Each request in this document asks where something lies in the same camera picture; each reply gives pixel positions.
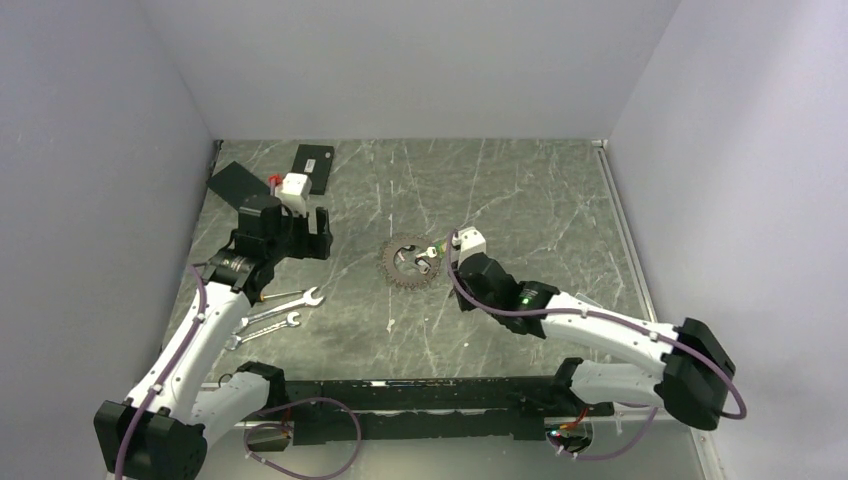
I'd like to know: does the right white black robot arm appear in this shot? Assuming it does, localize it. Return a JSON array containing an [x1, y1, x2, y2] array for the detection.
[[448, 253, 748, 431]]

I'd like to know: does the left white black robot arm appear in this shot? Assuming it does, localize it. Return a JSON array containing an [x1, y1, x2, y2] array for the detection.
[[93, 194, 333, 479]]

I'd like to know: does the key with green tag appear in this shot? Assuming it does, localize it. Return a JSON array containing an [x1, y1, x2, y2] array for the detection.
[[416, 241, 450, 258]]

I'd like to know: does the large chrome combination wrench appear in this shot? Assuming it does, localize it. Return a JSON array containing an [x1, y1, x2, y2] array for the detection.
[[237, 287, 325, 331]]

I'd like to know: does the key with black white tag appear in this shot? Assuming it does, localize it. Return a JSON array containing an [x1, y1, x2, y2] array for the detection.
[[414, 257, 431, 275]]

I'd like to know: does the black flat box with label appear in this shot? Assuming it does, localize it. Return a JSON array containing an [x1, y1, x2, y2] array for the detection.
[[290, 144, 335, 195]]

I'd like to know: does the black perforated box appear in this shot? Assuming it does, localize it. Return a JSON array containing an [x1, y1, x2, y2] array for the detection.
[[207, 162, 270, 210]]

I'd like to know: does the small chrome combination wrench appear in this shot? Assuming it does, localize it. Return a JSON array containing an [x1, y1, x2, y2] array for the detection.
[[224, 312, 301, 351]]

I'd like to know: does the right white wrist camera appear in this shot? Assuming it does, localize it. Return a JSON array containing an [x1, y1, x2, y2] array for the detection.
[[448, 227, 487, 265]]

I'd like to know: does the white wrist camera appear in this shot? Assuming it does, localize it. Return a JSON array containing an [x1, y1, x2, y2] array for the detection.
[[269, 172, 312, 217], [448, 227, 487, 265]]

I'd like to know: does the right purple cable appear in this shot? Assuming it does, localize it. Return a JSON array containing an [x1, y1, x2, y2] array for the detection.
[[445, 228, 749, 422]]

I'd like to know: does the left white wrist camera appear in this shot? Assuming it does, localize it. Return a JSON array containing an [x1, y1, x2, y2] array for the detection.
[[269, 172, 312, 217]]

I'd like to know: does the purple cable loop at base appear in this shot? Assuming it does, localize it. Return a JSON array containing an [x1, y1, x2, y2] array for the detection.
[[242, 397, 363, 480]]

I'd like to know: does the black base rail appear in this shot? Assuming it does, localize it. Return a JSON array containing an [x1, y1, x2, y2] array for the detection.
[[244, 376, 614, 446]]

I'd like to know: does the aluminium frame rail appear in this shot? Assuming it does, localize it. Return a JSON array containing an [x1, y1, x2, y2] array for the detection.
[[591, 139, 658, 323]]

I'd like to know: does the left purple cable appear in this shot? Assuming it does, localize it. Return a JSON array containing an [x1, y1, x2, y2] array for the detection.
[[112, 264, 210, 480]]

